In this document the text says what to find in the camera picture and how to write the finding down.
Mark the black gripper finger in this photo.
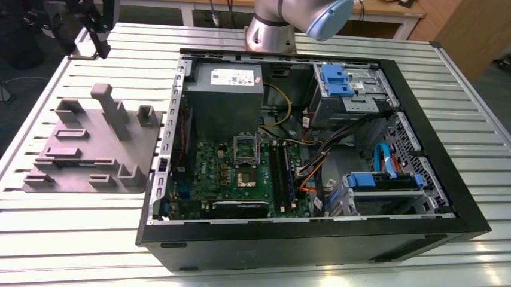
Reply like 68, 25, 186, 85
50, 14, 77, 58
78, 0, 112, 60

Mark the metal socket cover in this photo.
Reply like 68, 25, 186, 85
232, 135, 261, 166

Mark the CPU socket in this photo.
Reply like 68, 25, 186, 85
233, 167, 260, 189

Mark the grey power supply unit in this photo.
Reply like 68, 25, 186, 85
181, 62, 265, 141

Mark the dark RAM stick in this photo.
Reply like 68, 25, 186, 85
53, 160, 97, 169
278, 143, 298, 207

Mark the grey parts rack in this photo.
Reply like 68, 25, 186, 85
20, 83, 166, 194

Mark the green motherboard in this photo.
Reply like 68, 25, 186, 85
164, 140, 317, 221

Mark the blue plastic drive latch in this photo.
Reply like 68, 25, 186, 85
320, 64, 356, 98

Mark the black RAM slot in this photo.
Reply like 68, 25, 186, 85
266, 142, 285, 210

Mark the black graphics card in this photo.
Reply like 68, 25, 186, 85
201, 199, 270, 221

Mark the hard disk in blue carrier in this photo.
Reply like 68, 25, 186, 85
345, 173, 424, 192

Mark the perforated metal drive cage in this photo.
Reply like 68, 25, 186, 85
322, 172, 456, 218

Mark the black PC case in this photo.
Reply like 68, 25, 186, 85
134, 47, 492, 273

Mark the brown wooden cabinet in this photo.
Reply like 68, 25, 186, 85
411, 0, 511, 81

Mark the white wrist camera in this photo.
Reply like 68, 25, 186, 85
37, 0, 62, 40

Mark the black cable metal plug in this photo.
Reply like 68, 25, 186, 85
208, 0, 224, 28

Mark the yellow wire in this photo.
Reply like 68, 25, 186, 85
258, 83, 294, 129

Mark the black sleeved cable bundle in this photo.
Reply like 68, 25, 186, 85
317, 110, 396, 156

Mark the orange wire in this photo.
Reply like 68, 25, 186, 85
297, 154, 332, 194

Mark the wooden desk white frame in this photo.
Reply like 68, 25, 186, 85
174, 0, 427, 41

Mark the blue data cable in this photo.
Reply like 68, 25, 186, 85
374, 143, 400, 180

